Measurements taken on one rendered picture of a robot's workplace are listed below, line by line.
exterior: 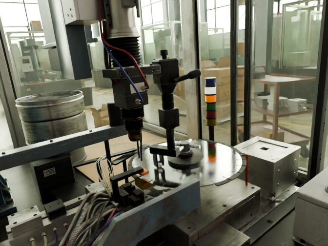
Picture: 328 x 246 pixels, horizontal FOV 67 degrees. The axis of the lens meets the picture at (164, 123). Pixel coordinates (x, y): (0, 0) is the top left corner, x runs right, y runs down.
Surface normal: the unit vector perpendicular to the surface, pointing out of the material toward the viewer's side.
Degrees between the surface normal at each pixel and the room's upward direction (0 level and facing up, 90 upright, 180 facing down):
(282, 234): 0
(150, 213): 90
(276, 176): 90
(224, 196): 0
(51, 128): 90
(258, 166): 90
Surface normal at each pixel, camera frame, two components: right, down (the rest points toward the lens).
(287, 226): -0.07, -0.96
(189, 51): -0.79, 0.22
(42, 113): 0.14, 0.26
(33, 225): 0.61, 0.18
